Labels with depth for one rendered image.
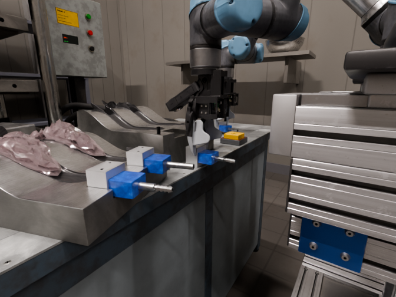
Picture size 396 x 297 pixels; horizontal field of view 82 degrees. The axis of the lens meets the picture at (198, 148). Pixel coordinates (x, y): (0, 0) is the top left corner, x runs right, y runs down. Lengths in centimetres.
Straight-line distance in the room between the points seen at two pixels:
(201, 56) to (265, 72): 239
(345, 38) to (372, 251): 249
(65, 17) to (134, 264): 122
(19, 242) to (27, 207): 5
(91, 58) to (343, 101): 133
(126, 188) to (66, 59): 113
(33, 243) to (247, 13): 48
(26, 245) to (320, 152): 41
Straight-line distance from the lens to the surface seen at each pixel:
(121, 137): 68
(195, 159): 59
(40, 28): 125
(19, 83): 126
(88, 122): 81
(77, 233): 36
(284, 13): 55
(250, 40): 89
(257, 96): 293
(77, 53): 146
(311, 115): 34
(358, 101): 35
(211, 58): 55
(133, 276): 61
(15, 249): 40
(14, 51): 365
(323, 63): 279
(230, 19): 46
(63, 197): 37
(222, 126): 105
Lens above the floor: 100
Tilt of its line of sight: 14 degrees down
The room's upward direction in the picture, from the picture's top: straight up
